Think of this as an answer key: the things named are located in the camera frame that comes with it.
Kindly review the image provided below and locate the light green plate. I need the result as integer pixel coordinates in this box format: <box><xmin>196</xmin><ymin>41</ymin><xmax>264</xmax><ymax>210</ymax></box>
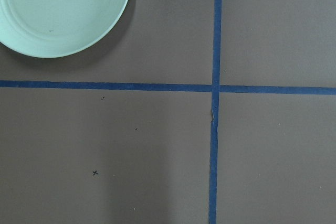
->
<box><xmin>1</xmin><ymin>0</ymin><xmax>128</xmax><ymax>58</ymax></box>

